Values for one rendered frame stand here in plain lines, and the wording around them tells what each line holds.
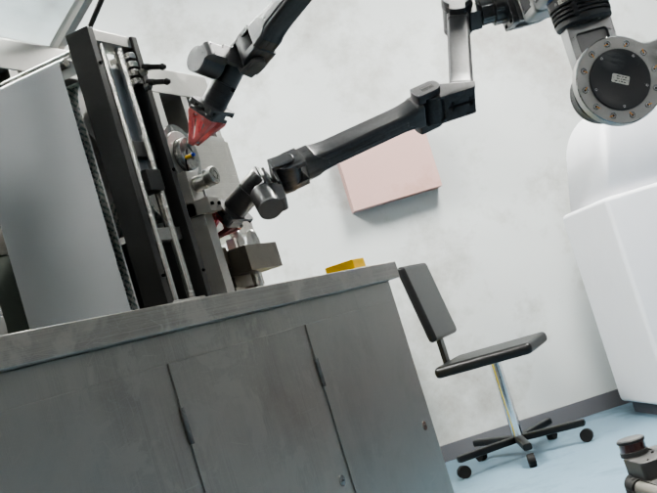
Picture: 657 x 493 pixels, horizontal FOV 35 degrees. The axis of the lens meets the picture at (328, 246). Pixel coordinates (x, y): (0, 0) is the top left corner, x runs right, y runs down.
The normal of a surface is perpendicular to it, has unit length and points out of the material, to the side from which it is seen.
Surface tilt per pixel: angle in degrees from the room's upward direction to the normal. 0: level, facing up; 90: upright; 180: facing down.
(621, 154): 90
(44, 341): 90
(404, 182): 90
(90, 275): 90
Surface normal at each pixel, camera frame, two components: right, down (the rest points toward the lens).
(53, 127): -0.39, 0.05
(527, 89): 0.08, -0.10
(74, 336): 0.87, -0.29
